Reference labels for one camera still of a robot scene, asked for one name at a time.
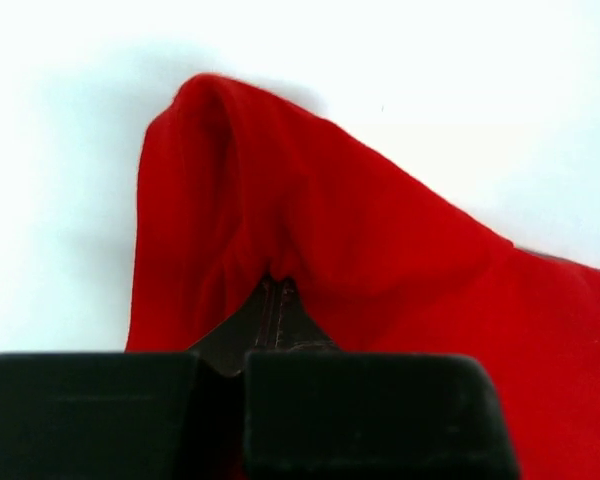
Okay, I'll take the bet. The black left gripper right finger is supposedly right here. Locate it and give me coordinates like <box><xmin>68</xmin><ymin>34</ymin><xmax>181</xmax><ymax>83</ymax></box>
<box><xmin>243</xmin><ymin>280</ymin><xmax>520</xmax><ymax>479</ymax></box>

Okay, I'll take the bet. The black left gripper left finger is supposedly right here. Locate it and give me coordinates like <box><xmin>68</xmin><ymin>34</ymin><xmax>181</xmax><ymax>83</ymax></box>
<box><xmin>0</xmin><ymin>280</ymin><xmax>280</xmax><ymax>479</ymax></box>

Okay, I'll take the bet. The red t shirt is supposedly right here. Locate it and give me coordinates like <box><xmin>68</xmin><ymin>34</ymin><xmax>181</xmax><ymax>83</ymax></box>
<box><xmin>127</xmin><ymin>74</ymin><xmax>600</xmax><ymax>479</ymax></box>

